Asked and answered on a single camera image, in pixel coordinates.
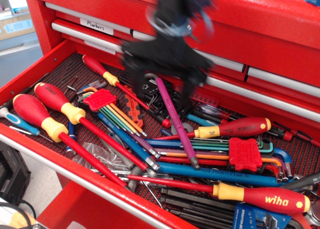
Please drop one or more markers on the white Markers label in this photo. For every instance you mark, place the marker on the white Markers label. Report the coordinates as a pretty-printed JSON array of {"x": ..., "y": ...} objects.
[{"x": 96, "y": 26}]

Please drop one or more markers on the violet Allen key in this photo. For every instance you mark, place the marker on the violet Allen key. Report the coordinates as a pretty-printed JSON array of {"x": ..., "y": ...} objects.
[{"x": 187, "y": 146}]

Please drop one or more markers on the red holder Allen set right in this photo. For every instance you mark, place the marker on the red holder Allen set right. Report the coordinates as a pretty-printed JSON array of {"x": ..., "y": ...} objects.
[{"x": 236, "y": 155}]

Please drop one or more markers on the red holder allen set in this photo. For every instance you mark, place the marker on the red holder allen set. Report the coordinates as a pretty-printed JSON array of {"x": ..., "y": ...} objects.
[
  {"x": 236, "y": 155},
  {"x": 103, "y": 101}
]

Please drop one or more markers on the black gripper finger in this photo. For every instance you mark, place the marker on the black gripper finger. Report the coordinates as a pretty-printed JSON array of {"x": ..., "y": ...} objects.
[
  {"x": 137, "y": 75},
  {"x": 189, "y": 85}
]

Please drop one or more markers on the orange black tool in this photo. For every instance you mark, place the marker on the orange black tool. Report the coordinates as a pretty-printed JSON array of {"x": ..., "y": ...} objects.
[{"x": 133, "y": 110}]

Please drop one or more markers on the steel open wrench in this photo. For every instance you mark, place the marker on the steel open wrench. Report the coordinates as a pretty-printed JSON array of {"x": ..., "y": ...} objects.
[{"x": 186, "y": 126}]

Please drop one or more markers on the small red black screwdriver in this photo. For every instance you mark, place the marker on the small red black screwdriver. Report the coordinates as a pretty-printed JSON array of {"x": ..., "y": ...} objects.
[{"x": 285, "y": 133}]

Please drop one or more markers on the large red yellow screwdriver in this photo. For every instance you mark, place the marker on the large red yellow screwdriver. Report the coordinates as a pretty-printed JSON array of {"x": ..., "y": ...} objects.
[{"x": 34, "y": 112}]

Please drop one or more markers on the clear handle tester screwdriver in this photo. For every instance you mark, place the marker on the clear handle tester screwdriver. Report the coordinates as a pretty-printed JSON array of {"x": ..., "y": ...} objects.
[{"x": 214, "y": 111}]

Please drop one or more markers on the red tool chest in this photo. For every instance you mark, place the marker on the red tool chest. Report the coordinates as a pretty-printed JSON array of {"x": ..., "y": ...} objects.
[{"x": 275, "y": 42}]

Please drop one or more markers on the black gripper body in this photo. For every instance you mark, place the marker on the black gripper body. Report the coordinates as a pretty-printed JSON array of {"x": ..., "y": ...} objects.
[{"x": 167, "y": 55}]

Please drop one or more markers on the blue handle tool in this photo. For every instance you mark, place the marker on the blue handle tool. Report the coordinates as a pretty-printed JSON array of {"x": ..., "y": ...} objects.
[{"x": 201, "y": 121}]

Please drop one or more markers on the blue Brighton hex key holder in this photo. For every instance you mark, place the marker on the blue Brighton hex key holder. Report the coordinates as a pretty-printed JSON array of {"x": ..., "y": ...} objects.
[{"x": 251, "y": 217}]

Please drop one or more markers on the black torx key holder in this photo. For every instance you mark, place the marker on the black torx key holder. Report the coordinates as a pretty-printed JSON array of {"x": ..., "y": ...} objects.
[{"x": 151, "y": 95}]

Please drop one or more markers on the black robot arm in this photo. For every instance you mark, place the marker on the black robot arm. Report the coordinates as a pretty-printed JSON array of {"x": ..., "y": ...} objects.
[{"x": 172, "y": 17}]

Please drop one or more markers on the slim red yellow screwdriver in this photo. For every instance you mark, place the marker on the slim red yellow screwdriver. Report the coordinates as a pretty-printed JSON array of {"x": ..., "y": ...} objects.
[{"x": 95, "y": 66}]

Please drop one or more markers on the red yellow screwdriver right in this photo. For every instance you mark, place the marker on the red yellow screwdriver right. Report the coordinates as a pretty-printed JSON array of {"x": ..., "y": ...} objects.
[{"x": 243, "y": 127}]

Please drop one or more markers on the long blue Allen key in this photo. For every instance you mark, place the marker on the long blue Allen key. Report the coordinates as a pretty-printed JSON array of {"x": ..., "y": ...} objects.
[{"x": 222, "y": 175}]

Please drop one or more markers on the white drawer label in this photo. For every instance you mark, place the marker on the white drawer label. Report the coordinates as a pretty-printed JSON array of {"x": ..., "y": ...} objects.
[{"x": 102, "y": 48}]

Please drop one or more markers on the black box on floor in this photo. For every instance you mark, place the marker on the black box on floor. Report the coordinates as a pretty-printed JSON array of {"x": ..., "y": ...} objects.
[{"x": 14, "y": 174}]

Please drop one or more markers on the blue white handle screwdriver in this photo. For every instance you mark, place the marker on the blue white handle screwdriver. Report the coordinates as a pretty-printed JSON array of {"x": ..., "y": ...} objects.
[{"x": 19, "y": 122}]

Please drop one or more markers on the red bit holder strip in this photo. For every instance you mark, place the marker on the red bit holder strip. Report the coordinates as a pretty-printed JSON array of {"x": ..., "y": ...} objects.
[{"x": 205, "y": 99}]

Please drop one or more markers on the red holder Allen set left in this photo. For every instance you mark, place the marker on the red holder Allen set left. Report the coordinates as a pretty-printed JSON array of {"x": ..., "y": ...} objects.
[{"x": 103, "y": 101}]

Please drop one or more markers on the wiha red yellow screwdriver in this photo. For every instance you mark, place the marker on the wiha red yellow screwdriver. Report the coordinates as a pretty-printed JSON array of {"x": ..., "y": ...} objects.
[{"x": 278, "y": 200}]

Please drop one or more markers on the blue Allen key left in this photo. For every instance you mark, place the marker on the blue Allen key left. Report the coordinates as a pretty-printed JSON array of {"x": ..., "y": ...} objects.
[{"x": 125, "y": 136}]

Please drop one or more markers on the black long hex keys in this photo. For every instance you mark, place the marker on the black long hex keys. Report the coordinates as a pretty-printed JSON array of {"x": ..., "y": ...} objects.
[{"x": 202, "y": 212}]

